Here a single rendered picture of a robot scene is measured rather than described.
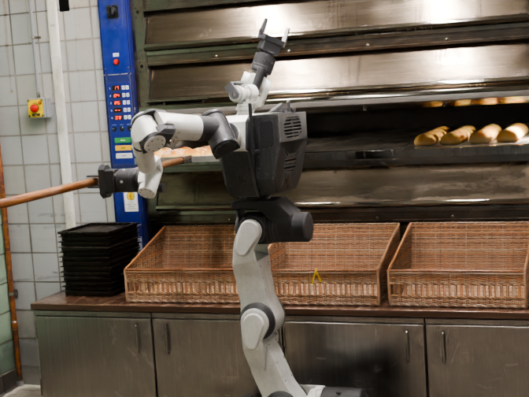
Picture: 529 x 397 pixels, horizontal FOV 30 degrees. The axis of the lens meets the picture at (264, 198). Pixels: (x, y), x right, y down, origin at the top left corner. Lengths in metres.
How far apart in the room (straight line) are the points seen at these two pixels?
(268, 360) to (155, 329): 0.76
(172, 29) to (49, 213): 1.16
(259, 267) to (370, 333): 0.61
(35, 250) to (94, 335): 0.87
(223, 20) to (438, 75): 1.05
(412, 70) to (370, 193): 0.58
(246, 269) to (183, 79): 1.35
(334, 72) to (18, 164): 1.75
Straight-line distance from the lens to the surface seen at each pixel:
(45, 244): 5.23
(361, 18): 4.49
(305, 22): 4.56
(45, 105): 5.06
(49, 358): 4.70
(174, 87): 4.79
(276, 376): 3.81
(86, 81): 5.01
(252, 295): 3.76
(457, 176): 4.45
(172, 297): 4.38
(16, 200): 3.26
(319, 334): 4.13
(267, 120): 3.56
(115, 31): 4.90
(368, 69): 4.49
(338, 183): 4.56
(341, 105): 4.36
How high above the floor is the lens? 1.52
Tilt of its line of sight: 7 degrees down
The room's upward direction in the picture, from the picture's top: 4 degrees counter-clockwise
